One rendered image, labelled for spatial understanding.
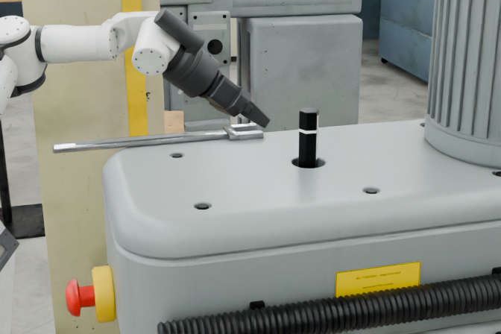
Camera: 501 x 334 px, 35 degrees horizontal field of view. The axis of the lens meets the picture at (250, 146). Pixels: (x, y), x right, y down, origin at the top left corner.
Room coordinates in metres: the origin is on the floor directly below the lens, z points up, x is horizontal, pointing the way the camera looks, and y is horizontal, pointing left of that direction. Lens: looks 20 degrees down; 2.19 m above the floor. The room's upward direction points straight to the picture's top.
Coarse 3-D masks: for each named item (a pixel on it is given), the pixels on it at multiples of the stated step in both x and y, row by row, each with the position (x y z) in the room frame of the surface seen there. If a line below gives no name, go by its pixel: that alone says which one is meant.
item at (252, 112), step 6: (252, 102) 1.43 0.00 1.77; (246, 108) 1.41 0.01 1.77; (252, 108) 1.42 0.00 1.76; (258, 108) 1.43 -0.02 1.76; (246, 114) 1.42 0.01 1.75; (252, 114) 1.42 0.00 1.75; (258, 114) 1.43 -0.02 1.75; (264, 114) 1.43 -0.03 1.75; (252, 120) 1.42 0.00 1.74; (258, 120) 1.43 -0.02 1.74; (264, 120) 1.43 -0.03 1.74; (270, 120) 1.44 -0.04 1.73; (264, 126) 1.43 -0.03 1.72
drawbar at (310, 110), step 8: (304, 112) 0.79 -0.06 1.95; (312, 112) 0.79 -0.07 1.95; (304, 120) 0.79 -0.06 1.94; (312, 120) 0.79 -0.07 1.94; (304, 128) 0.79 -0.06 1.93; (312, 128) 0.79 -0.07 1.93; (304, 136) 0.79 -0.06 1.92; (312, 136) 0.79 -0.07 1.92; (304, 144) 0.79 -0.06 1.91; (312, 144) 0.79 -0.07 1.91; (304, 152) 0.79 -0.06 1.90; (312, 152) 0.79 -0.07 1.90; (304, 160) 0.79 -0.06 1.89; (312, 160) 0.79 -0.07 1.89
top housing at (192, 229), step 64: (320, 128) 0.92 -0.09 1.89; (384, 128) 0.92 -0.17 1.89; (128, 192) 0.72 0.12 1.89; (192, 192) 0.72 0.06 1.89; (256, 192) 0.72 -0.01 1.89; (320, 192) 0.72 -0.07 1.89; (384, 192) 0.71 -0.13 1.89; (448, 192) 0.72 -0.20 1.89; (128, 256) 0.65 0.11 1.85; (192, 256) 0.64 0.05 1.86; (256, 256) 0.65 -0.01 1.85; (320, 256) 0.67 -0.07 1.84; (384, 256) 0.68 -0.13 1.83; (448, 256) 0.70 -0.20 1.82; (128, 320) 0.65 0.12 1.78; (448, 320) 0.71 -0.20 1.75
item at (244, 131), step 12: (192, 132) 0.88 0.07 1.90; (204, 132) 0.88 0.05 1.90; (216, 132) 0.88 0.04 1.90; (228, 132) 0.88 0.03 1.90; (240, 132) 0.88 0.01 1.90; (252, 132) 0.88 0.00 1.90; (60, 144) 0.84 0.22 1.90; (72, 144) 0.84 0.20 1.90; (84, 144) 0.84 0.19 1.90; (96, 144) 0.84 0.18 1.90; (108, 144) 0.84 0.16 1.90; (120, 144) 0.85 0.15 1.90; (132, 144) 0.85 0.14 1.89; (144, 144) 0.85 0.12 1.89; (156, 144) 0.86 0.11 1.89
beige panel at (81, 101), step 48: (48, 0) 2.40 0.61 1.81; (96, 0) 2.44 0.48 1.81; (144, 0) 2.48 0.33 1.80; (48, 96) 2.40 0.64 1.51; (96, 96) 2.43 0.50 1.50; (144, 96) 2.47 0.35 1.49; (48, 144) 2.39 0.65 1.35; (48, 192) 2.39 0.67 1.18; (96, 192) 2.43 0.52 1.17; (48, 240) 2.38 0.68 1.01; (96, 240) 2.42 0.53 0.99
